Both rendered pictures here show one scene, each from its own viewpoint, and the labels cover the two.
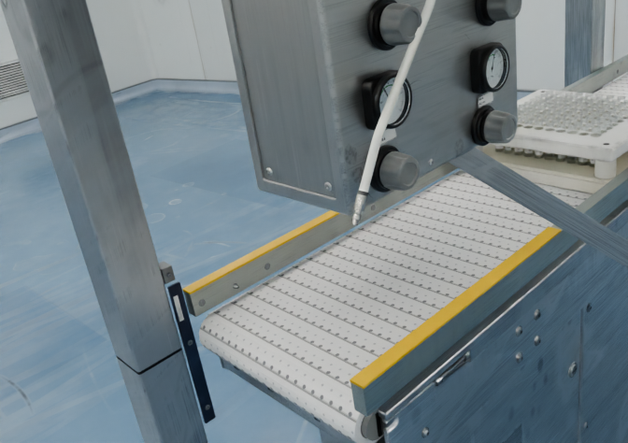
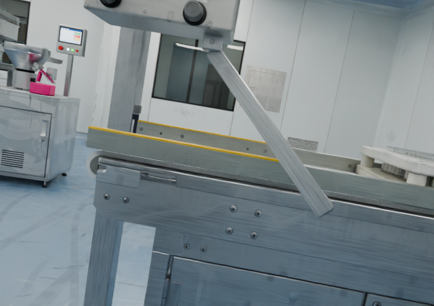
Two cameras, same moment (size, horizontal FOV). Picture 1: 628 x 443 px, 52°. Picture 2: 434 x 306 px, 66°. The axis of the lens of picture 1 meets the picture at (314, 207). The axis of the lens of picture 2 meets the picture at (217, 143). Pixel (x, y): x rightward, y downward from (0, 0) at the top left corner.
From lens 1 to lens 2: 0.62 m
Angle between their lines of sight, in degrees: 43
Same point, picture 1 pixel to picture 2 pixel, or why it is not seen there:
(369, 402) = (89, 139)
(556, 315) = (283, 234)
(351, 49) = not seen: outside the picture
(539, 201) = (245, 99)
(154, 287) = (128, 110)
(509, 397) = (248, 291)
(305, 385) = not seen: hidden behind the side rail
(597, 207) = (358, 181)
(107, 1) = (361, 131)
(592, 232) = (272, 137)
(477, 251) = not seen: hidden behind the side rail
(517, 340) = (230, 214)
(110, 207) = (124, 64)
